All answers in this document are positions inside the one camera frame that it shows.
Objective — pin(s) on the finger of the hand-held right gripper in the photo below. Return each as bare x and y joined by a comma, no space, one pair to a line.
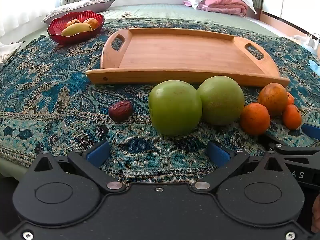
295,149
311,130

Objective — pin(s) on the white paper bag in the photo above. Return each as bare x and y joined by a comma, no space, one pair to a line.
312,40

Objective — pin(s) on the dried red date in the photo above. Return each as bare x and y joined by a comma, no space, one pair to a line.
120,110

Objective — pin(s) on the light blue cloth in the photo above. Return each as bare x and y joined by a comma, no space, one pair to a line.
315,67

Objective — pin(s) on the wooden bed frame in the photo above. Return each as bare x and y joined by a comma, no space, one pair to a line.
280,21

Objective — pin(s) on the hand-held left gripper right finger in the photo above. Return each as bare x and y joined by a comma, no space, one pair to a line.
218,153

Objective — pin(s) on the small tangerine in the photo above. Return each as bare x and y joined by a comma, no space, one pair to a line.
291,117
290,99

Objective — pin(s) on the folded pink blanket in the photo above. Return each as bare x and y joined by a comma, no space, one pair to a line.
222,5

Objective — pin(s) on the floral grey pillow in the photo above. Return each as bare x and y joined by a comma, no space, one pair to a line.
77,6

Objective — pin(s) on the newspaper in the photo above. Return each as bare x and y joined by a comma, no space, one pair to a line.
6,52

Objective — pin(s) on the red ribbed bowl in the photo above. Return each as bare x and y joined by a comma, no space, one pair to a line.
62,31

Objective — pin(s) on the blue patterned blanket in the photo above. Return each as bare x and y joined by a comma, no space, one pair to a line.
57,92

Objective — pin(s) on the round orange fruit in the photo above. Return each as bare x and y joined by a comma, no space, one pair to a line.
92,22
73,22

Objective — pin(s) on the wooden tray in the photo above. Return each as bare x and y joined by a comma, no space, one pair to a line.
185,55

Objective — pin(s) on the green apple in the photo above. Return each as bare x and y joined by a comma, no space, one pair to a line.
175,107
222,100

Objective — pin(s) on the medium orange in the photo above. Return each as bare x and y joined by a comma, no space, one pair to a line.
255,118

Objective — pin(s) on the yellow mango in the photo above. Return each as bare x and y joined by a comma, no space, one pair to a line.
76,28

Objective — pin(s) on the green quilted bed cover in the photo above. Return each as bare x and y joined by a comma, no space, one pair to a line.
175,11

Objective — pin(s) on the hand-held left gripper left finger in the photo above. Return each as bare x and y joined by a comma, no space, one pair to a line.
98,153

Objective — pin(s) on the person's right hand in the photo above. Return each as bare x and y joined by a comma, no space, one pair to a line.
316,216

